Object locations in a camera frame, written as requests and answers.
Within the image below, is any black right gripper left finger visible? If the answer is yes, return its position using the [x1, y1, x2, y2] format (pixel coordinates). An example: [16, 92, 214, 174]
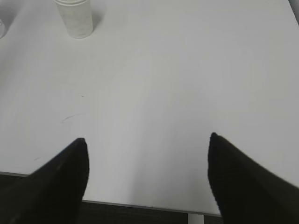
[0, 138, 89, 224]

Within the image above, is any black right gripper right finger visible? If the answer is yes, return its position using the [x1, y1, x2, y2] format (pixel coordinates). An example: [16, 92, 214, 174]
[207, 133, 299, 224]

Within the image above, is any clear water bottle red label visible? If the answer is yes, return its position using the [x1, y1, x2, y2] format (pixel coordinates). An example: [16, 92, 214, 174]
[0, 20, 6, 38]

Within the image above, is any white paper cup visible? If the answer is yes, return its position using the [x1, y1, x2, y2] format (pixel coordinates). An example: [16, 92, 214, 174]
[55, 0, 93, 39]

